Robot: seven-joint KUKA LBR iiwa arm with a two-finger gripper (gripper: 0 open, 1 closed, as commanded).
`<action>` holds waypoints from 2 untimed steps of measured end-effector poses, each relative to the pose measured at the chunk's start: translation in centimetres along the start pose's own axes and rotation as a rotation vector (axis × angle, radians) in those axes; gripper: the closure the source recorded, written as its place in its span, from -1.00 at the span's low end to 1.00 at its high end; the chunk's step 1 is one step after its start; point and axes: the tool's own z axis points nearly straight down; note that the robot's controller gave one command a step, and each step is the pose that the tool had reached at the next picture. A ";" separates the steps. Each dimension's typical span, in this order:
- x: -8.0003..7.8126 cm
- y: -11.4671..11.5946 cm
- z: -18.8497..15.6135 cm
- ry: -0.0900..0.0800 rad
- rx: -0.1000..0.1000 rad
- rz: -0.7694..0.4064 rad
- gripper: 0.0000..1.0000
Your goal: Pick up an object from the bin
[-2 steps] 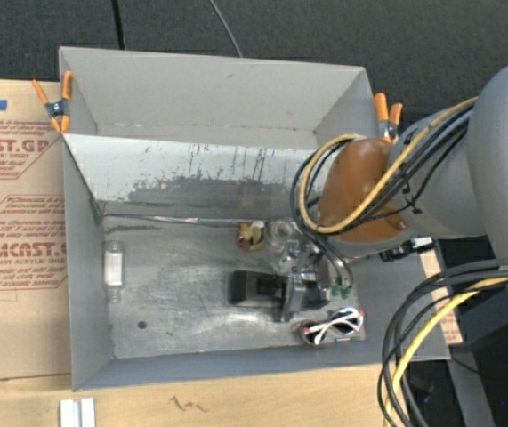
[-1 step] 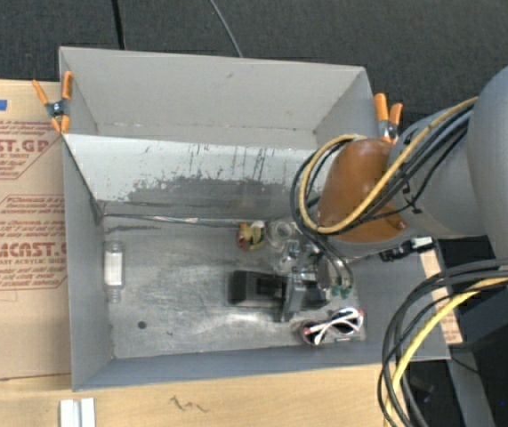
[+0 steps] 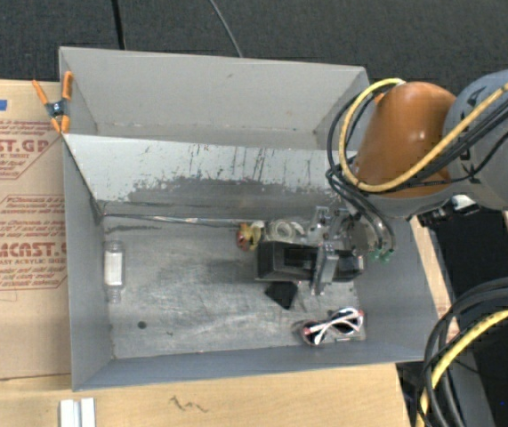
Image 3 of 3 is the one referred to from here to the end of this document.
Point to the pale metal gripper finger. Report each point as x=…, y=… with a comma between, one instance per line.
x=324, y=274
x=321, y=223

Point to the clear tape roll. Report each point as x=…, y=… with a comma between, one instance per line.
x=284, y=229

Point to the black rectangular box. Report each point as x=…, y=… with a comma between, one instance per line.
x=280, y=260

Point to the small black wedge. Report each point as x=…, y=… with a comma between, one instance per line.
x=283, y=295

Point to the white and red sunglasses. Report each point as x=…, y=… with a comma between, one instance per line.
x=334, y=323

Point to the yellow and red toy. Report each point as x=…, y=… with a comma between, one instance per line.
x=249, y=236

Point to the grey metal bin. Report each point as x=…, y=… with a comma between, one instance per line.
x=200, y=278

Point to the clear plastic bottle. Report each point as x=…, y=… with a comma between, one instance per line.
x=114, y=267

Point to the brown cardboard board red print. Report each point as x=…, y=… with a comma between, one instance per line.
x=18, y=220

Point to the black cylinder on white bracket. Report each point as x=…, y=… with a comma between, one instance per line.
x=462, y=202

